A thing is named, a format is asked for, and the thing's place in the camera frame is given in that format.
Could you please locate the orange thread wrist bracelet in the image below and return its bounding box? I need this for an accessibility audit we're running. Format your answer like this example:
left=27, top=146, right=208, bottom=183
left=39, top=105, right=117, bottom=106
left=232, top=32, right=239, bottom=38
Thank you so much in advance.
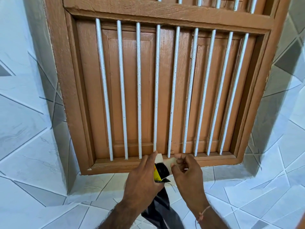
left=195, top=205, right=212, bottom=223

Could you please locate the black plastic bag yellow label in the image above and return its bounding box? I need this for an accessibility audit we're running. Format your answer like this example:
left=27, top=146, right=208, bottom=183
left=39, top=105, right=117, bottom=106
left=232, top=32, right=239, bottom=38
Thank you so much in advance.
left=141, top=162, right=185, bottom=229

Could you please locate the beige paper piece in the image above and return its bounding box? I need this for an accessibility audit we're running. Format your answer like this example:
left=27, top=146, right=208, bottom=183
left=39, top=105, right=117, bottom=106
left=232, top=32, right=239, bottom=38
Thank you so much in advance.
left=157, top=153, right=179, bottom=175

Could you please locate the brown wooden window shutter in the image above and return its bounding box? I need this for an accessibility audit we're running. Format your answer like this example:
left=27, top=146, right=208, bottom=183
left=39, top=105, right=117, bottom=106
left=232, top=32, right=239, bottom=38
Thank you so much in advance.
left=76, top=21, right=158, bottom=159
left=159, top=27, right=257, bottom=156

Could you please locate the person's right forearm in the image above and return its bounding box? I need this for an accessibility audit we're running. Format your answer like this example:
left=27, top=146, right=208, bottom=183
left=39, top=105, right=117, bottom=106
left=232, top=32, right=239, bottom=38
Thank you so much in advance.
left=195, top=205, right=230, bottom=229

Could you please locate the row of white window bars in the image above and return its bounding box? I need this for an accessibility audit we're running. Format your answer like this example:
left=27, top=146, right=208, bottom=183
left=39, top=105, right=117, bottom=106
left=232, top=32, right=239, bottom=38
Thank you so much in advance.
left=136, top=0, right=258, bottom=14
left=95, top=18, right=249, bottom=161

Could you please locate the person's left hand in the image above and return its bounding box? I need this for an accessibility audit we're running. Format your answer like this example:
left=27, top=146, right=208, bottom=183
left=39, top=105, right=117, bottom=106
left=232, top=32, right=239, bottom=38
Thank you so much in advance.
left=122, top=151, right=168, bottom=208

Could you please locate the person's left forearm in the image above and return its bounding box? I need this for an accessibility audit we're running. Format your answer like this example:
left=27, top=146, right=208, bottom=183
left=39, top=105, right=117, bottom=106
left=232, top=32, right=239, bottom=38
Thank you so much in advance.
left=96, top=200, right=144, bottom=229

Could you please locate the brown wooden window frame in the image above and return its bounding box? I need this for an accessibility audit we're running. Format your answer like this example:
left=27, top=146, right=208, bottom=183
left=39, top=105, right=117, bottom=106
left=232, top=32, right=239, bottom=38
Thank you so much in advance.
left=44, top=0, right=292, bottom=176

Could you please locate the person's right hand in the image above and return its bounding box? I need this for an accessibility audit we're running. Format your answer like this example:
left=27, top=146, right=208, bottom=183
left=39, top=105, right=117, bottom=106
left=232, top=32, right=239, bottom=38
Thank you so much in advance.
left=171, top=153, right=210, bottom=213

